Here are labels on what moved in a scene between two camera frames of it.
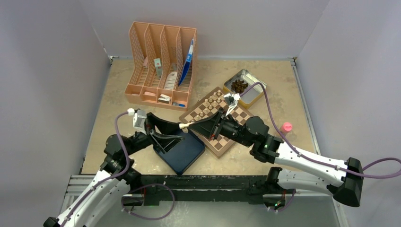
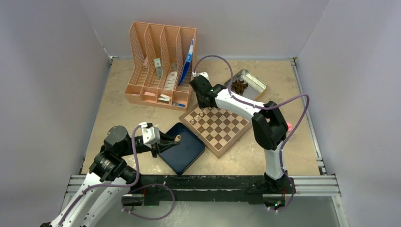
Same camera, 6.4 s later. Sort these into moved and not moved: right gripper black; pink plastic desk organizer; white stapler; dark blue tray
Moved: right gripper black
Not moved: dark blue tray; white stapler; pink plastic desk organizer
